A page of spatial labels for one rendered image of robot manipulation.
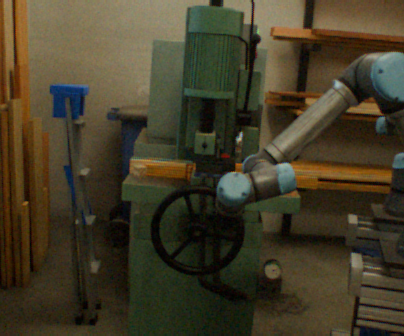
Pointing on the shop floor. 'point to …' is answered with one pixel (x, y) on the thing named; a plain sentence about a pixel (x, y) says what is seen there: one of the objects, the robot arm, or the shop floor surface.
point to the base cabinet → (189, 293)
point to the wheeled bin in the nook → (118, 233)
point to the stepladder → (64, 97)
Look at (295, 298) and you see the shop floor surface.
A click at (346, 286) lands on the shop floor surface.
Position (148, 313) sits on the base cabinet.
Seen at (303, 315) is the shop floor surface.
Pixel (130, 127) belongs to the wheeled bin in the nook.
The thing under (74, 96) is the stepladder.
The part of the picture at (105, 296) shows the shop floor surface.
